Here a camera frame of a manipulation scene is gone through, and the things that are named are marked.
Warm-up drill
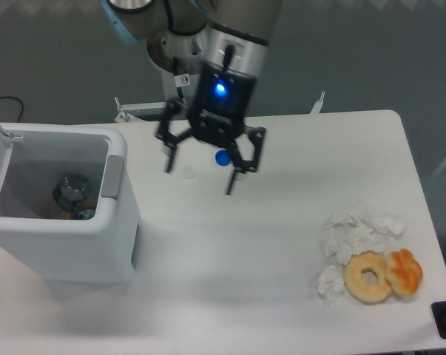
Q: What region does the crumpled white tissue top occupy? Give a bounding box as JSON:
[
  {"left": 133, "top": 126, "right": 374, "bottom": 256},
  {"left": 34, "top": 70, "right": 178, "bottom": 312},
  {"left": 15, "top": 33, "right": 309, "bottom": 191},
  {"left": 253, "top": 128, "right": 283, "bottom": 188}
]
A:
[{"left": 324, "top": 209, "right": 407, "bottom": 238}]

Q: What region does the orange glazed twisted pastry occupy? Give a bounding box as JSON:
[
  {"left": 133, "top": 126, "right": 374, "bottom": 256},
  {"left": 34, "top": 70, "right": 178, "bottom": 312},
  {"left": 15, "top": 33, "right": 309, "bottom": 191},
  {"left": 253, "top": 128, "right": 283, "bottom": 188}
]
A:
[{"left": 385, "top": 248, "right": 423, "bottom": 297}]

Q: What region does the crumpled white tissue middle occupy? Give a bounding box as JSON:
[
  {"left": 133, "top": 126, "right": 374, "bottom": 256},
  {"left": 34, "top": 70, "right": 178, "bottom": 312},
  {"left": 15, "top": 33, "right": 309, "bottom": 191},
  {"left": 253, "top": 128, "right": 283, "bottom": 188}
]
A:
[{"left": 322, "top": 230, "right": 385, "bottom": 266}]

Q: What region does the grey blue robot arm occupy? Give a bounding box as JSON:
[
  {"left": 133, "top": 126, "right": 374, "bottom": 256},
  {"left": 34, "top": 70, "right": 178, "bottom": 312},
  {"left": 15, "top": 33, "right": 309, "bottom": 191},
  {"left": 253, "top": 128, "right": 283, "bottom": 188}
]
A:
[{"left": 102, "top": 1, "right": 282, "bottom": 180}]

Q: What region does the crushed clear plastic bottle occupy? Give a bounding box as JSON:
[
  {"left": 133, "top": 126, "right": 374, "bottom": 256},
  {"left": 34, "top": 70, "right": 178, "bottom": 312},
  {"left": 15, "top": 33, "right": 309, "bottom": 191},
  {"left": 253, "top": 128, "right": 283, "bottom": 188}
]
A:
[{"left": 52, "top": 172, "right": 92, "bottom": 212}]

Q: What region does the white bottle cap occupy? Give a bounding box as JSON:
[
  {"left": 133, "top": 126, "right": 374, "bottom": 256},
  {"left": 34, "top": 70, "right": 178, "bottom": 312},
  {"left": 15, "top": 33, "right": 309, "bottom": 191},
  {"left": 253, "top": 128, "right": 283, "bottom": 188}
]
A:
[{"left": 180, "top": 166, "right": 196, "bottom": 180}]

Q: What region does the crumpled foil trash in bin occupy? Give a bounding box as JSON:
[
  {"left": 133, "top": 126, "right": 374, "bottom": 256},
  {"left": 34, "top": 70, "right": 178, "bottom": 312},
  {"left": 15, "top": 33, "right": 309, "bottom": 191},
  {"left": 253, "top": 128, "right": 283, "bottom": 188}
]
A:
[{"left": 75, "top": 209, "right": 95, "bottom": 220}]

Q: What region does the orange trash in bin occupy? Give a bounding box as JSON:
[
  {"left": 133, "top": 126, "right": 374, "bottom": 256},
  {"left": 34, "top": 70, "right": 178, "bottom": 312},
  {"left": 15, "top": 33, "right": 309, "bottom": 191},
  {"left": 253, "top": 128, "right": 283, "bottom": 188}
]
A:
[{"left": 58, "top": 206, "right": 96, "bottom": 220}]

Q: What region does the white trash can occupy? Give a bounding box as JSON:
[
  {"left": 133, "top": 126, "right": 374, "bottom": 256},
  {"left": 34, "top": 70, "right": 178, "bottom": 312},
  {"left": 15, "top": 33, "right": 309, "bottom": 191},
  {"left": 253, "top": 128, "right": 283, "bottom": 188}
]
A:
[{"left": 0, "top": 123, "right": 140, "bottom": 283}]

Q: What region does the black floor cable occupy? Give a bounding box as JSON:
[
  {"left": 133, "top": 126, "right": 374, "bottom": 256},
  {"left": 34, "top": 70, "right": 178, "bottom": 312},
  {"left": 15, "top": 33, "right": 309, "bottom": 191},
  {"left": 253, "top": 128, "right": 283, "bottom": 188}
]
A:
[{"left": 0, "top": 95, "right": 24, "bottom": 123}]

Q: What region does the blue bottle cap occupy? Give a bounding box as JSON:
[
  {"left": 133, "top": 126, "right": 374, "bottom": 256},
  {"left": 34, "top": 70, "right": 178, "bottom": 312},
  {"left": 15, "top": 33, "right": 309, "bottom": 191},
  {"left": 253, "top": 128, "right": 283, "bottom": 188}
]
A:
[{"left": 214, "top": 149, "right": 232, "bottom": 166}]

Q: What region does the plain ring donut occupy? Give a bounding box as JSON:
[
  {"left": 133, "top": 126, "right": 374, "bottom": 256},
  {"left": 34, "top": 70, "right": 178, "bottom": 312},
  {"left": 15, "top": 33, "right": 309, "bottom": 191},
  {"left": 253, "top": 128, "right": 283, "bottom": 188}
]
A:
[{"left": 343, "top": 252, "right": 392, "bottom": 304}]

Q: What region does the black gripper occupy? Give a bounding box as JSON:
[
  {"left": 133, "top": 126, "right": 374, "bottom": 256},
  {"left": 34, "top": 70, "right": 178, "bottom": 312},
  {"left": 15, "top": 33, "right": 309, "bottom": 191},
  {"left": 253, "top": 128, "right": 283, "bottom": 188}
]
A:
[{"left": 155, "top": 61, "right": 267, "bottom": 196}]

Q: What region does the crumpled white tissue bottom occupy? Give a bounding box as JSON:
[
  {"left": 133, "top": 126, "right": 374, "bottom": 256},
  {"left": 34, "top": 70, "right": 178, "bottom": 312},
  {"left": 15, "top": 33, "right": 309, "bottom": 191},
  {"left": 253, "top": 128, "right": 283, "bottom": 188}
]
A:
[{"left": 314, "top": 265, "right": 345, "bottom": 305}]

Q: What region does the crumpled white tissue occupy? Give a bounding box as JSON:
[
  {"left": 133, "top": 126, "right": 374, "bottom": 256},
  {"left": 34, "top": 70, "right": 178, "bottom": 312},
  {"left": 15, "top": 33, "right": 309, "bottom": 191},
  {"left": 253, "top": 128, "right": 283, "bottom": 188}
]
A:
[
  {"left": 314, "top": 265, "right": 345, "bottom": 305},
  {"left": 324, "top": 209, "right": 407, "bottom": 238},
  {"left": 322, "top": 230, "right": 385, "bottom": 266}
]

